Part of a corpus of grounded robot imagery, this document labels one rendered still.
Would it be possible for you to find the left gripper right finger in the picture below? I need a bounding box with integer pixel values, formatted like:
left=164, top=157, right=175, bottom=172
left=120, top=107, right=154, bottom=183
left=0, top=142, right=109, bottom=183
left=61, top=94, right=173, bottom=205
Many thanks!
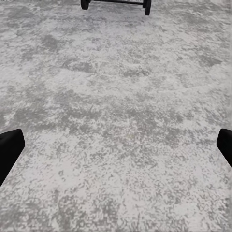
left=217, top=128, right=232, bottom=167

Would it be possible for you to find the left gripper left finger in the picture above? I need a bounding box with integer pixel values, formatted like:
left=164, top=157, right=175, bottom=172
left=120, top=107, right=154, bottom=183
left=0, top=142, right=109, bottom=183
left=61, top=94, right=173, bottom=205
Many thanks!
left=0, top=129, right=25, bottom=186

